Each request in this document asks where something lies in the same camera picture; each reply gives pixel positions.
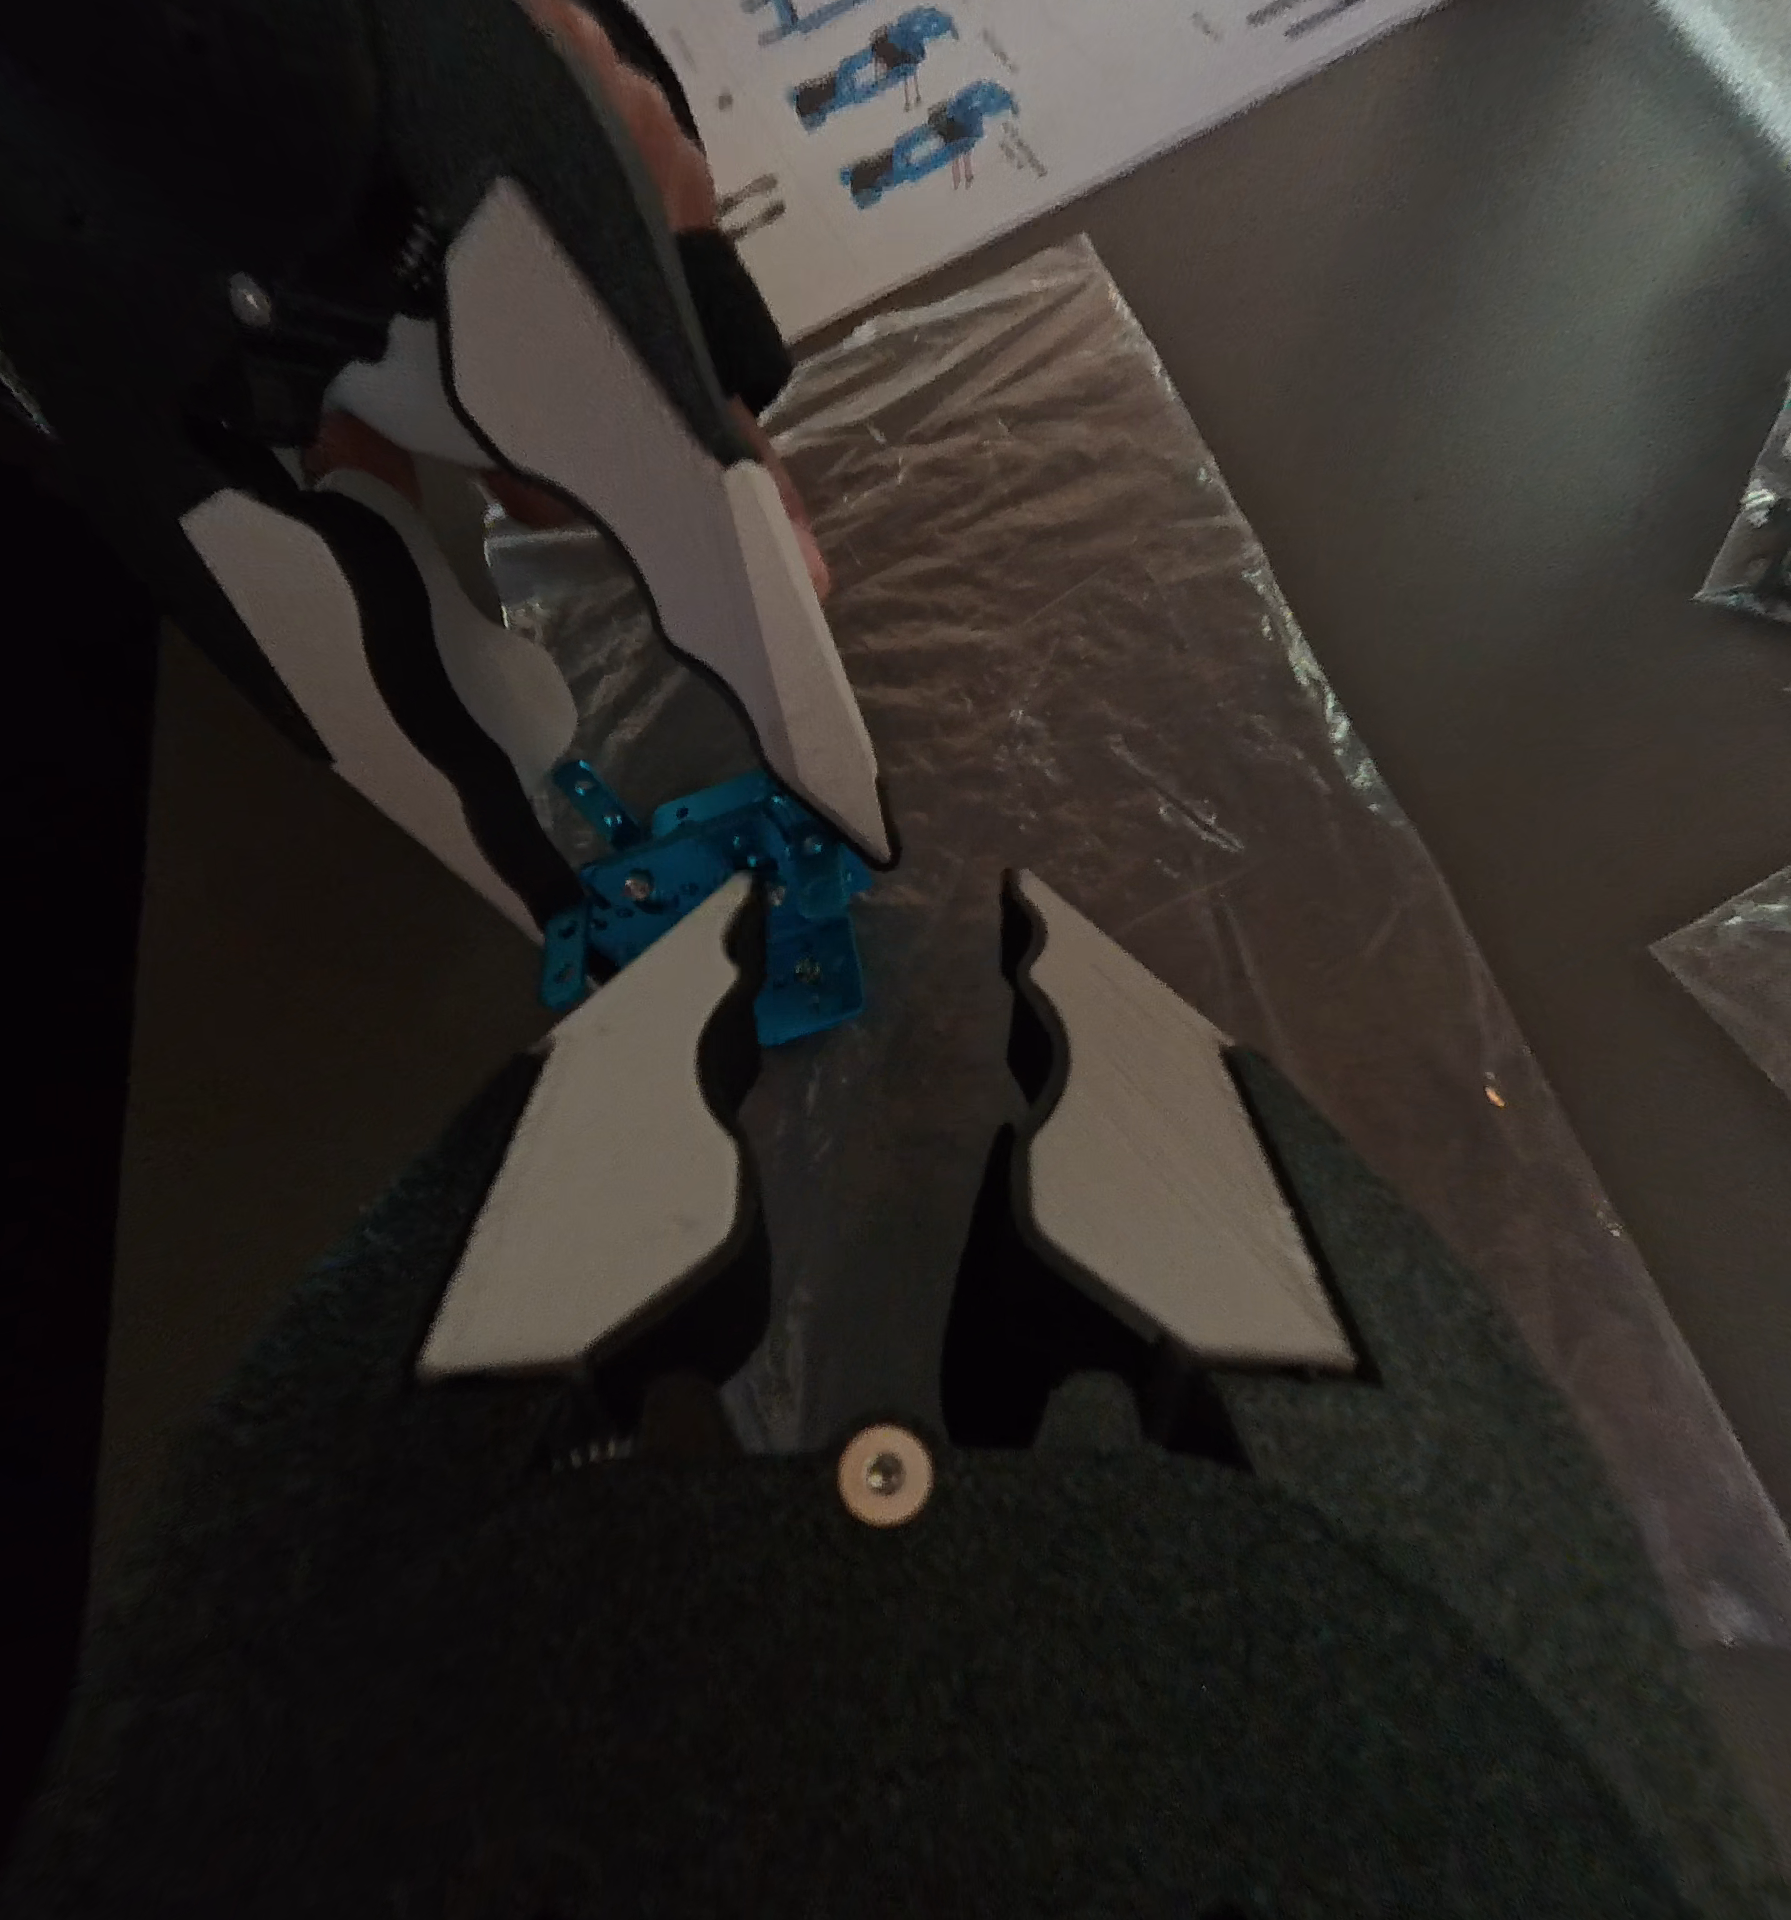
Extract large clear plastic bag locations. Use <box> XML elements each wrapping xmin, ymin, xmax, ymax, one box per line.
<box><xmin>483</xmin><ymin>231</ymin><xmax>1791</xmax><ymax>1652</ymax></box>

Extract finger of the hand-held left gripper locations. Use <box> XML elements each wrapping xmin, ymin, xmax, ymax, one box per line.
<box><xmin>441</xmin><ymin>181</ymin><xmax>899</xmax><ymax>877</ymax></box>
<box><xmin>178</xmin><ymin>487</ymin><xmax>583</xmax><ymax>949</ymax></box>

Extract white instruction booklet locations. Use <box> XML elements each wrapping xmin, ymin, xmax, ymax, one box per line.
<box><xmin>640</xmin><ymin>0</ymin><xmax>1453</xmax><ymax>337</ymax></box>

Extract pile of small screw bags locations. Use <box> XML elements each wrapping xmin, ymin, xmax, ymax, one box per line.
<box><xmin>1651</xmin><ymin>368</ymin><xmax>1791</xmax><ymax>1172</ymax></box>

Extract person's left hand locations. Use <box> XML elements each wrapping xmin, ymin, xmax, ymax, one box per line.
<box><xmin>586</xmin><ymin>0</ymin><xmax>840</xmax><ymax>605</ymax></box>

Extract person's black clothing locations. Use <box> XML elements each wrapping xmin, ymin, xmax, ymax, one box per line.
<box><xmin>0</xmin><ymin>345</ymin><xmax>178</xmax><ymax>1920</ymax></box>

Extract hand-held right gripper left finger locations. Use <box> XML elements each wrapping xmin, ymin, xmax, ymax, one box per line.
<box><xmin>414</xmin><ymin>873</ymin><xmax>770</xmax><ymax>1450</ymax></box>

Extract dark grey desk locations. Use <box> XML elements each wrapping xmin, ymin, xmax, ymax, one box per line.
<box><xmin>83</xmin><ymin>0</ymin><xmax>1791</xmax><ymax>1920</ymax></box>

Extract blue metal bracket assembly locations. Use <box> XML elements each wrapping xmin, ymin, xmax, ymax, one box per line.
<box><xmin>540</xmin><ymin>761</ymin><xmax>882</xmax><ymax>1052</ymax></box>

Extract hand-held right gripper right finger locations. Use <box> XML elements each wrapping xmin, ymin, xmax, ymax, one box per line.
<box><xmin>946</xmin><ymin>865</ymin><xmax>1362</xmax><ymax>1455</ymax></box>

